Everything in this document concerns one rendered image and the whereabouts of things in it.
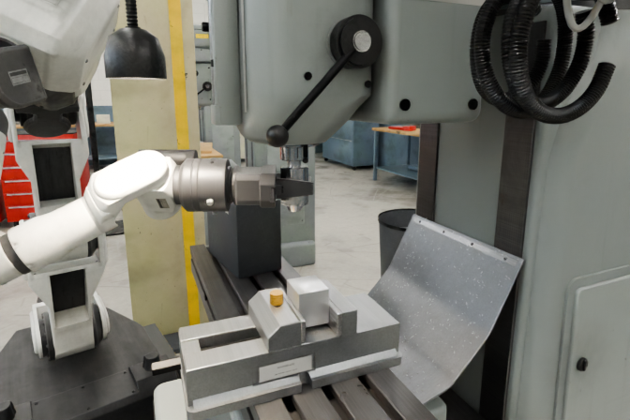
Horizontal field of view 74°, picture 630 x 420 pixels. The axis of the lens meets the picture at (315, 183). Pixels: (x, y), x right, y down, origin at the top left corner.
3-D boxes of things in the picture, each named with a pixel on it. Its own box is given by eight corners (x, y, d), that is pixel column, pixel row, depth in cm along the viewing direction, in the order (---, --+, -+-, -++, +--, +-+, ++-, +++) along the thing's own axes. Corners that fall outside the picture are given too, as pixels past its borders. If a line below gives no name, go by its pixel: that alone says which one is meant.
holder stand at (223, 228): (238, 279, 103) (234, 200, 99) (208, 252, 121) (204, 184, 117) (281, 269, 109) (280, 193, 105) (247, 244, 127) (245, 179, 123)
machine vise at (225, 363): (187, 423, 58) (182, 352, 55) (178, 361, 71) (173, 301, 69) (404, 364, 70) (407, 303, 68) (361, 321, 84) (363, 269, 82)
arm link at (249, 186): (275, 163, 64) (194, 163, 63) (275, 225, 66) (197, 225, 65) (276, 153, 76) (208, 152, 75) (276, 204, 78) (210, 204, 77)
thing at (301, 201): (277, 202, 73) (277, 170, 72) (303, 199, 75) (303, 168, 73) (285, 208, 69) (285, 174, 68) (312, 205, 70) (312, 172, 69)
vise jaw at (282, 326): (268, 352, 62) (267, 328, 61) (247, 313, 73) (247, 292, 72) (306, 344, 64) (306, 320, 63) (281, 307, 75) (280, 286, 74)
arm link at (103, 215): (173, 169, 64) (85, 213, 59) (185, 200, 72) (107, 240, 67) (155, 142, 67) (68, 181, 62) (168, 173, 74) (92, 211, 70)
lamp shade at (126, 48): (93, 78, 52) (88, 25, 51) (143, 80, 58) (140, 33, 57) (128, 77, 49) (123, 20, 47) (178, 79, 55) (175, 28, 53)
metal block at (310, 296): (298, 329, 67) (298, 294, 65) (287, 311, 72) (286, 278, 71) (329, 322, 69) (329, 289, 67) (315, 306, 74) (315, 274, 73)
